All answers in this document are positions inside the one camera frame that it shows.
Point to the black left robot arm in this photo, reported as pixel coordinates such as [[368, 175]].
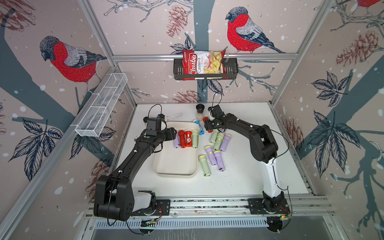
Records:
[[114, 195]]

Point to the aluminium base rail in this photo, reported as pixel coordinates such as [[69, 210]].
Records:
[[197, 213]]

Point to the pink handled metal tongs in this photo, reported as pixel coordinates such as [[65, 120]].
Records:
[[170, 117]]

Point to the white wire mesh shelf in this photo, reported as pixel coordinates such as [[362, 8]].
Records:
[[97, 115]]

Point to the cream plastic storage tray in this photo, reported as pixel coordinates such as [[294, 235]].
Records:
[[175, 162]]

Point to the black wall basket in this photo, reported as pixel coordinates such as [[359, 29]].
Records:
[[230, 65]]

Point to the blue flashlight back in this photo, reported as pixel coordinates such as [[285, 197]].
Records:
[[201, 130]]

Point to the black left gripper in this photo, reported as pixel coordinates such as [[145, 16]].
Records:
[[171, 134]]

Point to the short red flashlight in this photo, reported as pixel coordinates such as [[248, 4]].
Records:
[[188, 137]]

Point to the long red flashlight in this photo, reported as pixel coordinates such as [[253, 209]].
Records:
[[182, 139]]

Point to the red flashlight back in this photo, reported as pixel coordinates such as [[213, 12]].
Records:
[[208, 124]]

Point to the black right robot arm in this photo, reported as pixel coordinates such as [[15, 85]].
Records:
[[264, 149]]

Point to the large spice jar black lid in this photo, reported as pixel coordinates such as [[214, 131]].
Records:
[[200, 112]]

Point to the green flashlight front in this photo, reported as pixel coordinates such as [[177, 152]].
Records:
[[204, 164]]

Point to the red cassava chips bag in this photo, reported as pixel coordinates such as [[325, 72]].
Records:
[[203, 62]]

